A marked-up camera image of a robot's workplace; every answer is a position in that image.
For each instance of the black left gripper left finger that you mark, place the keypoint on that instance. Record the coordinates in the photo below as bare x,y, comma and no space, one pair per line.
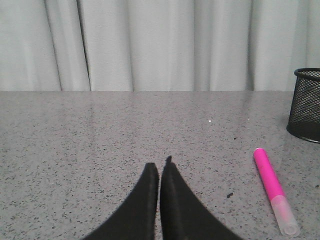
134,219

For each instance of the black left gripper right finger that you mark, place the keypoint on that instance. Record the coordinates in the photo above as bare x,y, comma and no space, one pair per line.
183,216

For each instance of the pink highlighter pen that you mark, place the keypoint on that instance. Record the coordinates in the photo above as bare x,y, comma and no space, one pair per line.
282,210

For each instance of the black mesh pen holder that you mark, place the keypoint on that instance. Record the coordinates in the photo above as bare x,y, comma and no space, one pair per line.
304,117

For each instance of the grey curtain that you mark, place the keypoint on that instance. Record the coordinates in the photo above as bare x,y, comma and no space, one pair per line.
156,45

